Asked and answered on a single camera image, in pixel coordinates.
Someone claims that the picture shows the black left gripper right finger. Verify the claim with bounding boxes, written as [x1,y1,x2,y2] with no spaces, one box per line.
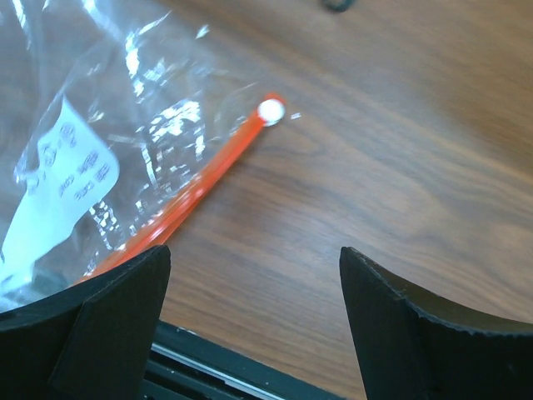
[339,247,532,399]

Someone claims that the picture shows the clear zip bag orange zipper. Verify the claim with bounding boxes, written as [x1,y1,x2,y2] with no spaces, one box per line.
[1,1,285,312]

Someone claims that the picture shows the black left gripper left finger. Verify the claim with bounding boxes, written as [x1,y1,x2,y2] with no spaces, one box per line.
[1,246,171,399]

